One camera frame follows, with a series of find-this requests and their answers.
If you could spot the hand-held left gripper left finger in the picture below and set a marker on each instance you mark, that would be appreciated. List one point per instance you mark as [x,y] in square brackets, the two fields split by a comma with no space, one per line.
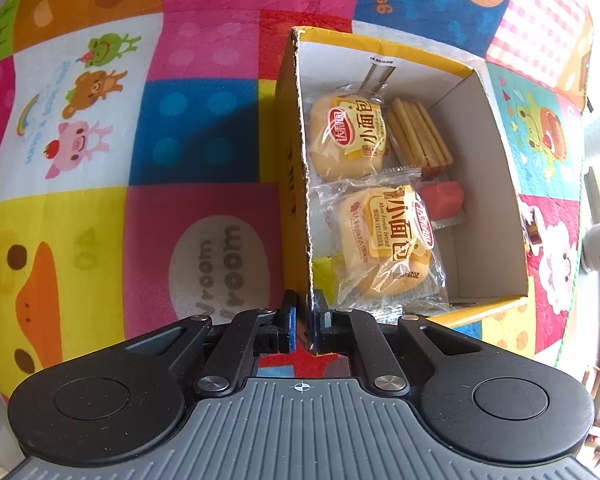
[291,332]

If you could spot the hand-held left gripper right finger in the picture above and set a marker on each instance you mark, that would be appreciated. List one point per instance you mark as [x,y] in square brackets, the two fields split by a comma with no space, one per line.
[316,332]

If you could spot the small bread packet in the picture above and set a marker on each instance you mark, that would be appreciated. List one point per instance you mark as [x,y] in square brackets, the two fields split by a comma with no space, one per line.
[387,245]
[347,140]

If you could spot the red snack packet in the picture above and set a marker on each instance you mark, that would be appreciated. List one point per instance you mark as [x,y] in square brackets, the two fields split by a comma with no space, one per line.
[442,201]

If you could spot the biscuit stick packet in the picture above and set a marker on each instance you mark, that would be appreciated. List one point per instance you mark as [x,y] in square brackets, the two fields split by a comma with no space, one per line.
[420,135]

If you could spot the yellow cardboard box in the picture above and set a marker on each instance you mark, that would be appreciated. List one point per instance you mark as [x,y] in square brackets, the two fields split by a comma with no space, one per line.
[495,170]

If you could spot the colourful printed play mat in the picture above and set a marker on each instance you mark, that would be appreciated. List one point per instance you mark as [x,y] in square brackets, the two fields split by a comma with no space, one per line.
[195,135]

